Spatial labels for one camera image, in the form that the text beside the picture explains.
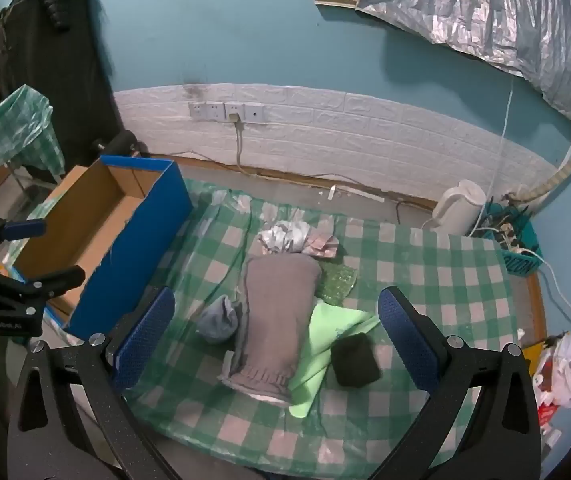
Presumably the dark hanging jacket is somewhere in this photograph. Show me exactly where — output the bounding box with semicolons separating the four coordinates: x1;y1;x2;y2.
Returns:
0;0;122;162

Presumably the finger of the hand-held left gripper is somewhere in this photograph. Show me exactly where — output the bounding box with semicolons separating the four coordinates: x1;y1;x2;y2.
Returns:
0;266;86;311
0;214;47;261

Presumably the white power cable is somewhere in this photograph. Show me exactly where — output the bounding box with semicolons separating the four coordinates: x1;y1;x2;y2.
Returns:
515;245;571;337

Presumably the thin white string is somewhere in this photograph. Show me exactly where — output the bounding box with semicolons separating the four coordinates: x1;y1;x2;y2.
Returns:
469;77;515;237

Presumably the blue cardboard box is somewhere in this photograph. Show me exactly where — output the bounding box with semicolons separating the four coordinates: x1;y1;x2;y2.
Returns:
12;155;195;342

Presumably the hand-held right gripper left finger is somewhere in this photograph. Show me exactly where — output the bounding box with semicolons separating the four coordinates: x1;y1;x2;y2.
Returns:
8;286;181;480

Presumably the teal plastic basket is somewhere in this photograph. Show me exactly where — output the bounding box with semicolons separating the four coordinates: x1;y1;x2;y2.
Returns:
475;200;543;276

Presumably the silver crumpled cloth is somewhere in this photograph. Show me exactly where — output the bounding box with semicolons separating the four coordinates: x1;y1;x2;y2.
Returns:
258;220;311;256

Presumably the white electric kettle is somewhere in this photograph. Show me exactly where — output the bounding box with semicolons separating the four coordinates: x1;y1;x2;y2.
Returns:
421;179;486;237

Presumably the light blue plastic bag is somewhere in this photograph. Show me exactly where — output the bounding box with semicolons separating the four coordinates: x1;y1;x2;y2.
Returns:
196;294;243;345

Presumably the black cylindrical object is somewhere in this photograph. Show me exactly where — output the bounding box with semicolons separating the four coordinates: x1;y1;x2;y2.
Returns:
92;130;142;159

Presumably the silver foil sheet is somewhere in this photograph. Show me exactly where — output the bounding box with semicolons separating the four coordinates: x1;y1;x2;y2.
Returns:
355;0;571;130

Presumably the beige braided hose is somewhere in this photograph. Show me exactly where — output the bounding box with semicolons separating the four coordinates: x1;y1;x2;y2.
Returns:
508;35;571;207

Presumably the grey knit cloth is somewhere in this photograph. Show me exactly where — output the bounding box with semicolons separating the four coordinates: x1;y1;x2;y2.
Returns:
218;252;322;407

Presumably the light green cloth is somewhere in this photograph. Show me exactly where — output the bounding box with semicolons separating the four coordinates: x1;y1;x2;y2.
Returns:
288;302;381;418

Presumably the green sequined pouch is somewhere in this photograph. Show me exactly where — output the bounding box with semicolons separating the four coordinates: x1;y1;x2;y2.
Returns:
315;261;359;307

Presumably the white power strip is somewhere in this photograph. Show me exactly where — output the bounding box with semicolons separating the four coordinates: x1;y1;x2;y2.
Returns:
485;224;527;252

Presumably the green checkered plastic sheet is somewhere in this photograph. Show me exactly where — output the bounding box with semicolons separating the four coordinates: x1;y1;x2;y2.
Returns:
0;84;67;177

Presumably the green checkered tablecloth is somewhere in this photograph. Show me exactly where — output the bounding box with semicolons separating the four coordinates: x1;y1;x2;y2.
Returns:
62;177;519;480

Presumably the pink patterned cloth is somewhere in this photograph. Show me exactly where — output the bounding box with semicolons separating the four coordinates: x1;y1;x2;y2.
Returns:
305;232;340;259

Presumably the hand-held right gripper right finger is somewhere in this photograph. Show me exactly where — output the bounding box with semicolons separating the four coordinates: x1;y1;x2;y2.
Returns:
378;286;541;480

